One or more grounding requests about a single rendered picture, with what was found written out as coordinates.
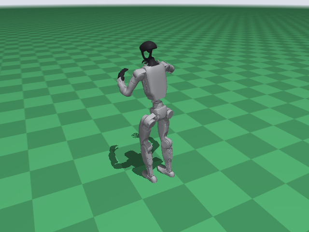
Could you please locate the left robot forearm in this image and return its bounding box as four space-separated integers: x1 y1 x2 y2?
117 77 127 95

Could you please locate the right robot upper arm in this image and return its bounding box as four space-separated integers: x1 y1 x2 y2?
162 61 174 74

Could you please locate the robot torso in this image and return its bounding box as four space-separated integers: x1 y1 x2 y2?
141 60 168 122

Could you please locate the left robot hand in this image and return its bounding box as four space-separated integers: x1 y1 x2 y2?
118 68 128 81

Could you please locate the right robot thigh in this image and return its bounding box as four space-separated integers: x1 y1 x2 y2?
157 107 173 148

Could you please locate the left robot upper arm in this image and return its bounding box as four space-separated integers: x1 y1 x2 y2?
124 68 146 97

